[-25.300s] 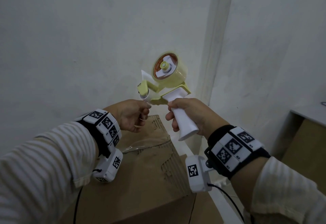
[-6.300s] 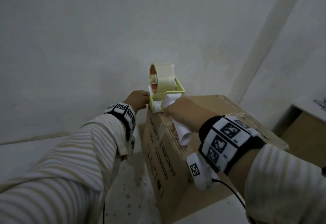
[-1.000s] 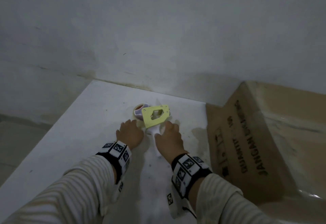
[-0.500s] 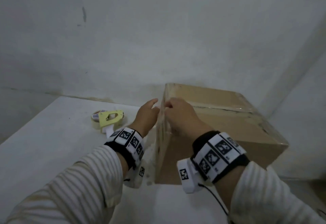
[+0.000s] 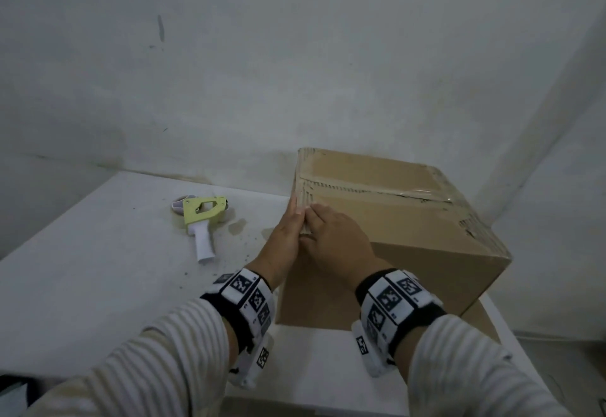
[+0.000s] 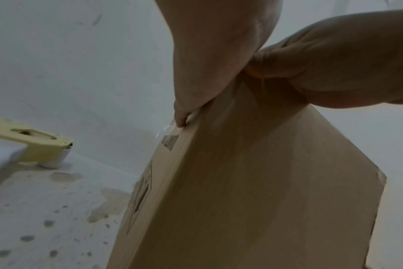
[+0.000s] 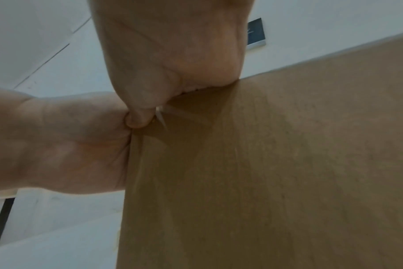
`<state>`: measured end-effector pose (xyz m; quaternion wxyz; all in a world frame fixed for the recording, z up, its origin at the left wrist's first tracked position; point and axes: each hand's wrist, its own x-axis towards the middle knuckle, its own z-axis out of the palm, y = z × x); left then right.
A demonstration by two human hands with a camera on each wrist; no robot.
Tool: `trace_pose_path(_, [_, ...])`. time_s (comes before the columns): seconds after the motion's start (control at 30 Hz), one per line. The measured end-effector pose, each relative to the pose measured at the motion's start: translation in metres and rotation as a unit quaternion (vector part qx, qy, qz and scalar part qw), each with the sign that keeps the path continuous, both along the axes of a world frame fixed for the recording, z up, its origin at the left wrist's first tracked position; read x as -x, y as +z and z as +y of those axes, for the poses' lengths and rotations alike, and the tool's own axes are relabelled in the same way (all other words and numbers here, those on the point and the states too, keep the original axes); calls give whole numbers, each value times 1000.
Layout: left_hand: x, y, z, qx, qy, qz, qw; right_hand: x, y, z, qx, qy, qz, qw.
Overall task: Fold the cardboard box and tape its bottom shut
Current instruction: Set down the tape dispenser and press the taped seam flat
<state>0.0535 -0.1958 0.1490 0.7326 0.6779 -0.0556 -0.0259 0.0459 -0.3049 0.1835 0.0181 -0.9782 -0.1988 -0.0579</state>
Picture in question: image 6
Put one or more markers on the brown cardboard box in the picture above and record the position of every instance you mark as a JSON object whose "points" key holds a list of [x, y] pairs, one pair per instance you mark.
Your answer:
{"points": [[254, 189]]}

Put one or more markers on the person's left hand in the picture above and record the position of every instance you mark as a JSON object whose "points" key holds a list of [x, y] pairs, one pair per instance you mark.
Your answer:
{"points": [[214, 47]]}

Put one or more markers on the person's right hand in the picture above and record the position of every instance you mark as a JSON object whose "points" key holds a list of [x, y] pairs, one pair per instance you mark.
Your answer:
{"points": [[354, 65]]}

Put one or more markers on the yellow tape dispenser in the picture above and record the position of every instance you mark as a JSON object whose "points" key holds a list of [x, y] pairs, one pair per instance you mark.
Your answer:
{"points": [[38, 149]]}

